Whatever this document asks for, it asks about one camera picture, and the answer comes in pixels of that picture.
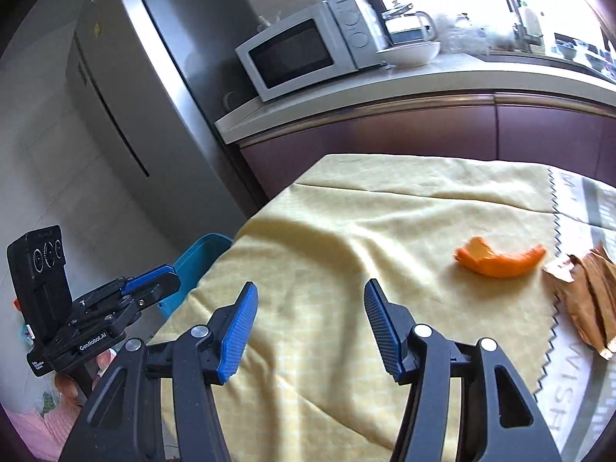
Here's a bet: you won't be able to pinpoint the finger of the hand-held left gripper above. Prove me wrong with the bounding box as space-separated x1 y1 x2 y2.
120 264 175 298
136 273 182 310

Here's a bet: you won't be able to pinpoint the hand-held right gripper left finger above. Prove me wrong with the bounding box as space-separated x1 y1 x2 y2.
58 281 259 462

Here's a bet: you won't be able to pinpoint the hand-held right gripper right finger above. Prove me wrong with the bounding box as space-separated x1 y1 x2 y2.
364 278 564 462

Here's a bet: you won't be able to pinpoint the blue plastic bin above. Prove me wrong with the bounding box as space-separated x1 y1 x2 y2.
159 233 234 321

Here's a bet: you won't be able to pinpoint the orange peel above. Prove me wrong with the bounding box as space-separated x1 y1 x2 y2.
455 237 547 279

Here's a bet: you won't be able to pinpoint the person's left hand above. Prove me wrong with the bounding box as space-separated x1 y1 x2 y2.
54 349 116 407

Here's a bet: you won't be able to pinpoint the yellow checked tablecloth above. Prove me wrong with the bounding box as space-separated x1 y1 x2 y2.
147 153 564 462

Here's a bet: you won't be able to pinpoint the pink cloth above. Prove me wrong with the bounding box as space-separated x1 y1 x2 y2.
0 395 82 462

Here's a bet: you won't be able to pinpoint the grey steel refrigerator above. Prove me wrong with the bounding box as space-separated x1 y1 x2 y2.
66 0 270 251

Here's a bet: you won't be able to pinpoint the grey white zigzag-edged cloth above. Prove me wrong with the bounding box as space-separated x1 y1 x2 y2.
534 166 616 453

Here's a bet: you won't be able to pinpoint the kitchen counter cabinet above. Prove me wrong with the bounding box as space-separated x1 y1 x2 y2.
214 50 616 203

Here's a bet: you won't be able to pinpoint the brown paper bag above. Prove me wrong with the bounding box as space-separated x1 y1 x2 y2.
541 245 616 362

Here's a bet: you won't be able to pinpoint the white microwave oven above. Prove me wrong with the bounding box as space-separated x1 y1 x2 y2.
235 0 386 103

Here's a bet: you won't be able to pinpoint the large white bowl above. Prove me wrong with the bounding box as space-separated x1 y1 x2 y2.
377 41 442 68

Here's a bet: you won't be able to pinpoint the glass kettle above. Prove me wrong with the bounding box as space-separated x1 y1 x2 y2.
382 0 439 45

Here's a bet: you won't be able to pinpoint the clear plastic bags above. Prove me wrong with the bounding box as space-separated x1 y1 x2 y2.
433 10 518 54

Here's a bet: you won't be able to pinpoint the row of ceramic bowls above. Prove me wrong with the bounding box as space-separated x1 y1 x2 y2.
553 33 616 78

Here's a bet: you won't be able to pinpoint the white bottle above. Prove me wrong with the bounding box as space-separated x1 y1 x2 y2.
524 6 544 42

